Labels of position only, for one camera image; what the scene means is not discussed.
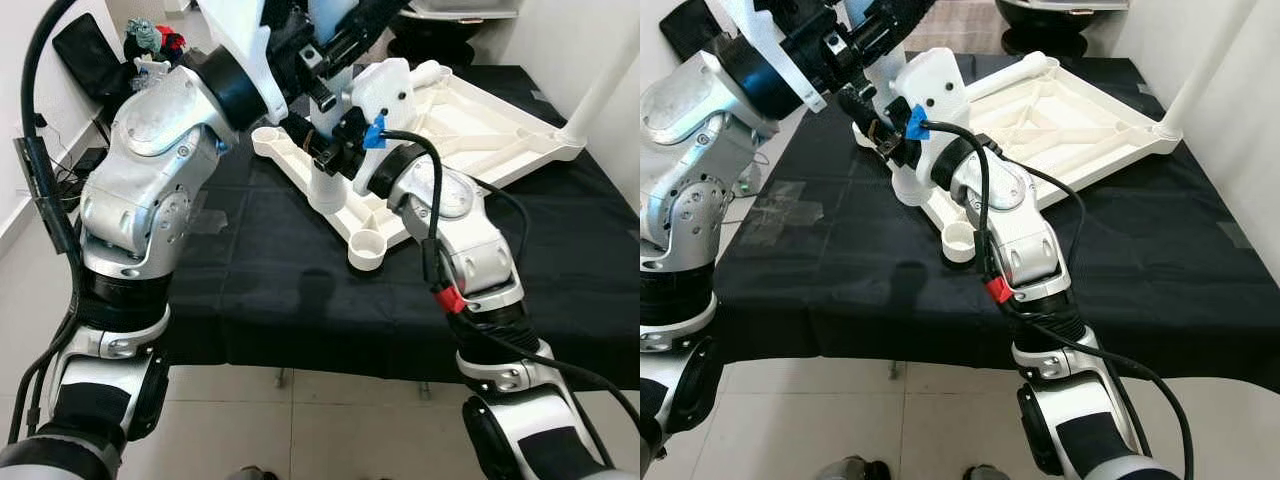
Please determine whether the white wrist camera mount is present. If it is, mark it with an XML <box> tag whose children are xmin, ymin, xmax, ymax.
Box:
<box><xmin>720</xmin><ymin>0</ymin><xmax>831</xmax><ymax>116</ymax></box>
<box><xmin>350</xmin><ymin>58</ymin><xmax>416</xmax><ymax>153</ymax></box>
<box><xmin>893</xmin><ymin>48</ymin><xmax>969</xmax><ymax>168</ymax></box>
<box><xmin>195</xmin><ymin>0</ymin><xmax>293</xmax><ymax>129</ymax></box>

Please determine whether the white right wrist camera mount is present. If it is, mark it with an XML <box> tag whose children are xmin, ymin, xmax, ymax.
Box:
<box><xmin>350</xmin><ymin>58</ymin><xmax>416</xmax><ymax>153</ymax></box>
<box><xmin>893</xmin><ymin>48</ymin><xmax>969</xmax><ymax>168</ymax></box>

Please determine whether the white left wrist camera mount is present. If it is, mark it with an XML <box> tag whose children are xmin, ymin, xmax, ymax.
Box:
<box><xmin>195</xmin><ymin>0</ymin><xmax>293</xmax><ymax>129</ymax></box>
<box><xmin>720</xmin><ymin>0</ymin><xmax>831</xmax><ymax>116</ymax></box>

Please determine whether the clear plastic bag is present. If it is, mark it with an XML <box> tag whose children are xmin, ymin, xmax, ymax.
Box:
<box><xmin>135</xmin><ymin>56</ymin><xmax>171</xmax><ymax>91</ymax></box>

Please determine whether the clear plastic storage box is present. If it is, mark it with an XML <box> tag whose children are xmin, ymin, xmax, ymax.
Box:
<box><xmin>1010</xmin><ymin>0</ymin><xmax>1131</xmax><ymax>13</ymax></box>
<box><xmin>410</xmin><ymin>0</ymin><xmax>521</xmax><ymax>19</ymax></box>

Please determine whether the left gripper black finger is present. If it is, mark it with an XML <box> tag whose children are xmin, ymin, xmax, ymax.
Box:
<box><xmin>868</xmin><ymin>0</ymin><xmax>941</xmax><ymax>56</ymax></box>
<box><xmin>322</xmin><ymin>0</ymin><xmax>413</xmax><ymax>69</ymax></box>
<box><xmin>800</xmin><ymin>0</ymin><xmax>851</xmax><ymax>31</ymax></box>
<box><xmin>265</xmin><ymin>0</ymin><xmax>313</xmax><ymax>46</ymax></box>

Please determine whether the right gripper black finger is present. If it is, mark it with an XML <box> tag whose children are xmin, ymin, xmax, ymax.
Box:
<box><xmin>280</xmin><ymin>113</ymin><xmax>326</xmax><ymax>161</ymax></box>
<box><xmin>838</xmin><ymin>88</ymin><xmax>886</xmax><ymax>141</ymax></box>

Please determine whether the black tablecloth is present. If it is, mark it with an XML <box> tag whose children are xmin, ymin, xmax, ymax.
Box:
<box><xmin>160</xmin><ymin>65</ymin><xmax>641</xmax><ymax>391</ymax></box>
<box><xmin>712</xmin><ymin>55</ymin><xmax>1280</xmax><ymax>393</ymax></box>

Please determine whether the beige striped cloth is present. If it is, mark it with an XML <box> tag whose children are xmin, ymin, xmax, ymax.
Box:
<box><xmin>905</xmin><ymin>20</ymin><xmax>1001</xmax><ymax>56</ymax></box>

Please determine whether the white plastic table top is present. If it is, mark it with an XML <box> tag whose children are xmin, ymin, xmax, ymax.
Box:
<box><xmin>250</xmin><ymin>60</ymin><xmax>586</xmax><ymax>273</ymax></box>
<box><xmin>852</xmin><ymin>52</ymin><xmax>1183</xmax><ymax>264</ymax></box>

